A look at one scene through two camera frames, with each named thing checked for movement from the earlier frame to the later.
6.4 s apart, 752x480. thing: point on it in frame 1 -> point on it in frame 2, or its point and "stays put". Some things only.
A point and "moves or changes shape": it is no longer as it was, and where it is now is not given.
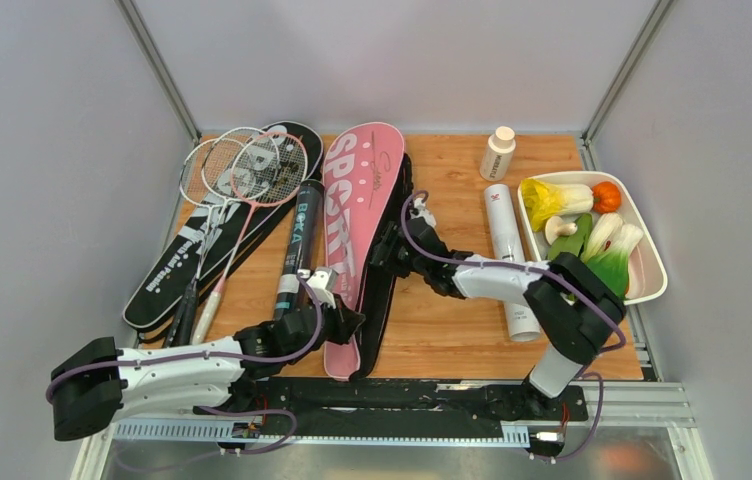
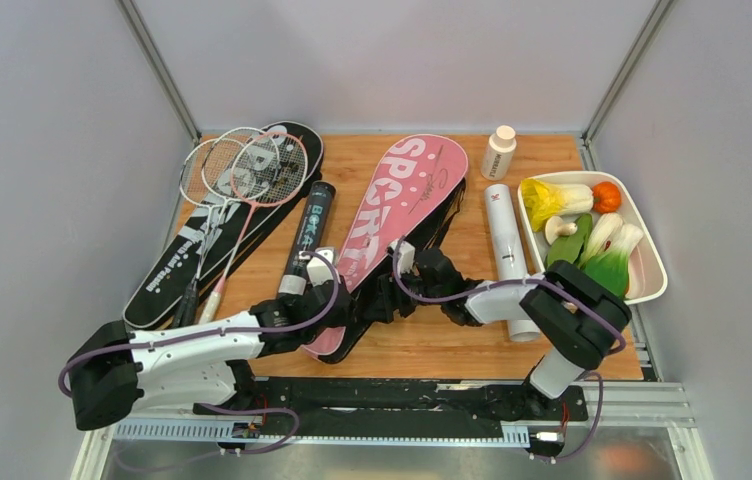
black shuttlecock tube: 305,247 stays put
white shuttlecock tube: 505,245 stays put
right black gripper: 383,251 -> 389,296
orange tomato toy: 607,197 stays put
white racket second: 236,165 stays put
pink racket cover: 371,188 moves or changes shape
